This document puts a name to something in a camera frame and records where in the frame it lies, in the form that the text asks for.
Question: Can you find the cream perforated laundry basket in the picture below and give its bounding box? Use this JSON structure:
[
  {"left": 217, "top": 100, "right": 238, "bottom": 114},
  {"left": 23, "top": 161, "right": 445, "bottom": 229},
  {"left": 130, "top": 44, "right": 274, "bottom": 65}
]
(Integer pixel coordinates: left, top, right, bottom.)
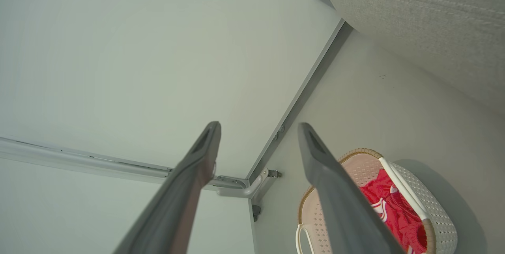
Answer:
[{"left": 295, "top": 148, "right": 458, "bottom": 254}]

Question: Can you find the red jersey garment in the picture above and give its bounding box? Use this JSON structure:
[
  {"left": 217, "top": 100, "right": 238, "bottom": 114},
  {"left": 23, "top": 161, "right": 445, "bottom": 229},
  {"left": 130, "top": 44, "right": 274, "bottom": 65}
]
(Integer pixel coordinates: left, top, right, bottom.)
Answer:
[{"left": 358, "top": 168, "right": 428, "bottom": 254}]

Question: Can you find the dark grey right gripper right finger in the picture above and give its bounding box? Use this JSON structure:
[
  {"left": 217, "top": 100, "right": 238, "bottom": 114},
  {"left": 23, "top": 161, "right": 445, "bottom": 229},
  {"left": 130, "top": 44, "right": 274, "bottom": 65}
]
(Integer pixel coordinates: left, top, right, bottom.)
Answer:
[{"left": 297, "top": 122, "right": 407, "bottom": 254}]

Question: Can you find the beige fabric sofa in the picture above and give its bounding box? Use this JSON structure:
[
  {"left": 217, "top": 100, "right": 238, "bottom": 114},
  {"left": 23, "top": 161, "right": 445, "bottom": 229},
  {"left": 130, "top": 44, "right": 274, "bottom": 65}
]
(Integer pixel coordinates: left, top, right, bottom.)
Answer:
[{"left": 325, "top": 0, "right": 505, "bottom": 116}]

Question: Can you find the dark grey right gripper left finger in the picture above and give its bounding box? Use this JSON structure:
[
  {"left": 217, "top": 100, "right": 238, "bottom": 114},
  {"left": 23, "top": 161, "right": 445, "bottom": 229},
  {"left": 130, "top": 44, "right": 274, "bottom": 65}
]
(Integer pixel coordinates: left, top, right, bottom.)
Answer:
[{"left": 113, "top": 121, "right": 222, "bottom": 254}]

